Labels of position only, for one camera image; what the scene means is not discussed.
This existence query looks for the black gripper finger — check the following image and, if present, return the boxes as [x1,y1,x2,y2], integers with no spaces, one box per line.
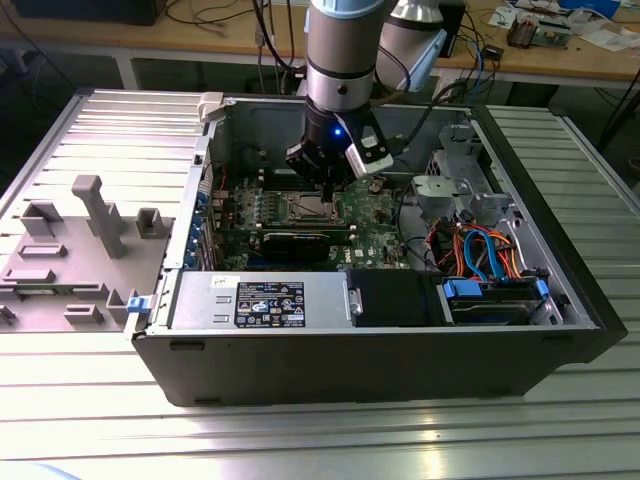
[285,143,329,204]
[327,172,357,204]

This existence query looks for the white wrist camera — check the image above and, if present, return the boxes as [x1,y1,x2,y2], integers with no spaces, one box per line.
[343,124,395,177]

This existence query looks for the silver power supply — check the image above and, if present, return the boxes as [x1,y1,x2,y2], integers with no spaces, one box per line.
[169,272,351,331]

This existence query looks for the silver metal disk bay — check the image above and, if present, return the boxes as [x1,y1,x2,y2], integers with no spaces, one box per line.
[410,123,516,226]

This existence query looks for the orange wire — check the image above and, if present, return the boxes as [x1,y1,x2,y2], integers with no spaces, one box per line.
[449,224,526,279]

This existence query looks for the blue cable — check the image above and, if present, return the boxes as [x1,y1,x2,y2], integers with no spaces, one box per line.
[472,44,489,99]

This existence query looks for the grey electronic device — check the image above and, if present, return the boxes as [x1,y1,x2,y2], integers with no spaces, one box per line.
[537,19,571,49]

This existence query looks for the black PC case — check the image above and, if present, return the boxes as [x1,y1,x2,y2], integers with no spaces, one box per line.
[130,92,629,409]

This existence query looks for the red power wires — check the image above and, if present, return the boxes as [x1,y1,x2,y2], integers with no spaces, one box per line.
[427,219,454,269]

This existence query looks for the black graphics card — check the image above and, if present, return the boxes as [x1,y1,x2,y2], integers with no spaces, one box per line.
[259,228,332,262]

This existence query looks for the hard disk in blue carrier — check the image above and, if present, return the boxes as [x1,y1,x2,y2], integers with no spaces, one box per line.
[437,278,550,327]

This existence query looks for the black camera cable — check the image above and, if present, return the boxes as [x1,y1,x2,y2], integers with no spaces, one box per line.
[399,79,459,151]

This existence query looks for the grey parts rack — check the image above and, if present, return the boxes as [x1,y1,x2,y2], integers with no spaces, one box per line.
[0,174,176,334]

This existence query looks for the CPU socket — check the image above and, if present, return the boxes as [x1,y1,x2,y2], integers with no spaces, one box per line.
[284,191,347,225]

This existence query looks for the thick black wire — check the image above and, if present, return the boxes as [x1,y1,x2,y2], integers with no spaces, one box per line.
[396,187,439,269]

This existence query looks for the blue wire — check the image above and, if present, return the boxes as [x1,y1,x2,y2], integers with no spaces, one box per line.
[462,227,507,282]

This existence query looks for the white paper sheet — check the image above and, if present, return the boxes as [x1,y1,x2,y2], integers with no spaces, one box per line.
[579,29,636,51]

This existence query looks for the metal heatsink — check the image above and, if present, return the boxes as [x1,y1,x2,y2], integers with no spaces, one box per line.
[507,14,539,49]

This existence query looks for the black hanging cable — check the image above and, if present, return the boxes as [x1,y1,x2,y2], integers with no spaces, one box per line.
[252,0,281,96]

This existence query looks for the wooden desk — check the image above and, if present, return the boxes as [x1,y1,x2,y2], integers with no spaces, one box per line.
[0,0,640,84]

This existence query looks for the green motherboard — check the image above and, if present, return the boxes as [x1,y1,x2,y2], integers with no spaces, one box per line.
[208,172,431,274]

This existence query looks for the black box on desk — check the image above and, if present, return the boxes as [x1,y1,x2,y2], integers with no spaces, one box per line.
[9,0,161,26]

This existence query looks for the black plastic shroud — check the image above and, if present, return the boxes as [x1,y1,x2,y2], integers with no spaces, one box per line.
[349,269,444,329]

